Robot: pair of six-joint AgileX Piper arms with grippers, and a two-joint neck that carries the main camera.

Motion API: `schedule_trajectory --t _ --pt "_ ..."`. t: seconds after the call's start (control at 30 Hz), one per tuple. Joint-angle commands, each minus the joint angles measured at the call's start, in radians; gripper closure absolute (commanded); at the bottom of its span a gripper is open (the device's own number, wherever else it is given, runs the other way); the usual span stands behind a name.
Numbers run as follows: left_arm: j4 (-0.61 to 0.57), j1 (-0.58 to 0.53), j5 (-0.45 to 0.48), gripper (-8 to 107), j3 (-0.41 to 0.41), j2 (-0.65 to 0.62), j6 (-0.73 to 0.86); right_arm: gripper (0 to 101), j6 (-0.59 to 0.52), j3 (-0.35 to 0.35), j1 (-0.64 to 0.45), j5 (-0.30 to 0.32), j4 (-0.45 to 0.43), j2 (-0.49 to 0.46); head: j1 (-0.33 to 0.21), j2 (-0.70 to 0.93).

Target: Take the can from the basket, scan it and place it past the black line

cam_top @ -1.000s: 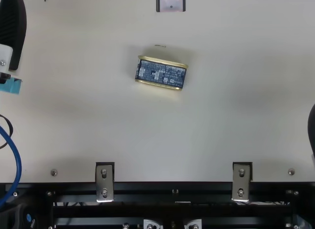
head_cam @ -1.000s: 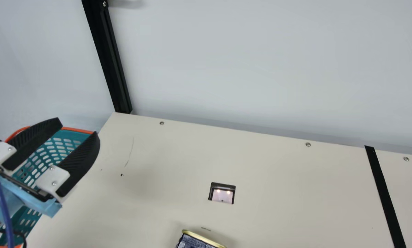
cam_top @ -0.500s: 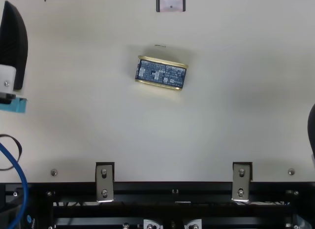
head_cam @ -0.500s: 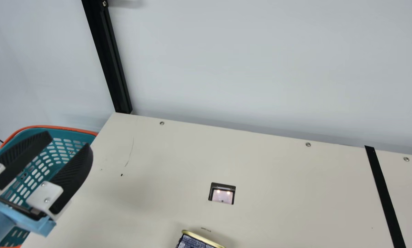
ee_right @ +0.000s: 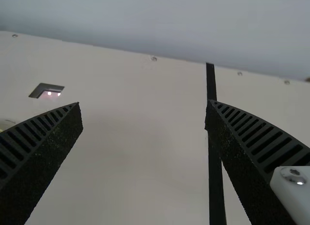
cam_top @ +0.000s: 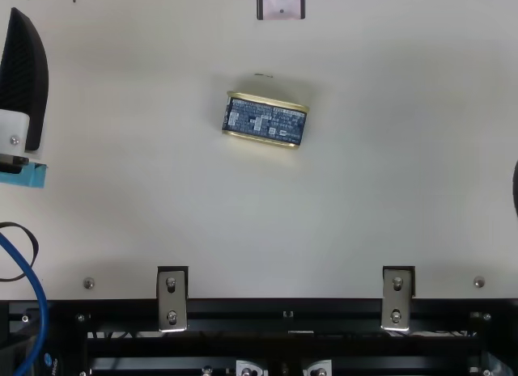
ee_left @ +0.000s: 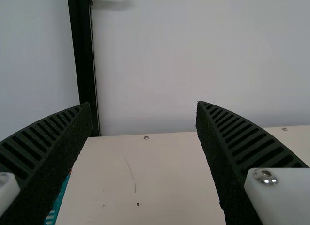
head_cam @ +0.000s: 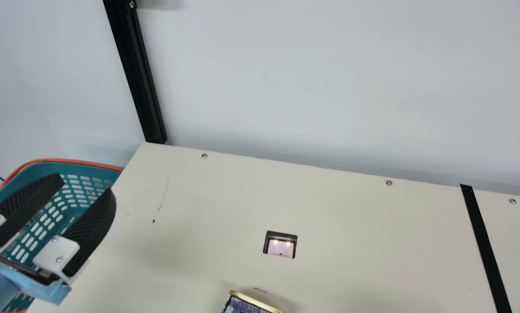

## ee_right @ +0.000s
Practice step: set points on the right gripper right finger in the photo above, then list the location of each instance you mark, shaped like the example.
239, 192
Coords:
244, 162

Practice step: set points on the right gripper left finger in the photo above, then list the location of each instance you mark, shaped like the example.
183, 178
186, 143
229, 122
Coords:
36, 162

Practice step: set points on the black strip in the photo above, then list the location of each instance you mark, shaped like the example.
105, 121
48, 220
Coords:
210, 82

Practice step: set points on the small square scanner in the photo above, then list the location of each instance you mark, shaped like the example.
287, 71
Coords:
48, 92

